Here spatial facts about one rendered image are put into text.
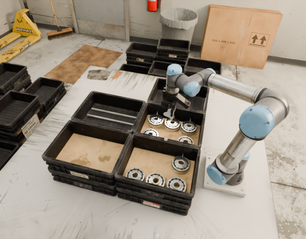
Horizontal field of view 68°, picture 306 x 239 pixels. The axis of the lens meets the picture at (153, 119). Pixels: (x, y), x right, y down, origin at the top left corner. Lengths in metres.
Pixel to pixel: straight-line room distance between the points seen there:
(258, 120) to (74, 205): 1.02
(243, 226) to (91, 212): 0.80
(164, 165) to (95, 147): 0.42
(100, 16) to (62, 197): 3.58
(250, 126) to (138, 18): 3.58
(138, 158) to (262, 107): 0.73
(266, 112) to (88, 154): 0.96
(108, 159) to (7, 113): 1.29
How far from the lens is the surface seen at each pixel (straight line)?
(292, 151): 2.91
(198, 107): 1.70
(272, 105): 0.96
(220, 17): 3.90
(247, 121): 0.93
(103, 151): 1.38
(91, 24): 4.65
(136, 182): 1.14
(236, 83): 1.13
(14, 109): 2.42
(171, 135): 1.46
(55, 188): 1.47
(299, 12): 4.21
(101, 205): 1.36
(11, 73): 2.95
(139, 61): 3.07
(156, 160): 1.33
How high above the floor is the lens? 1.91
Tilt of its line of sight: 44 degrees down
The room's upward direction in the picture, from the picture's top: 3 degrees clockwise
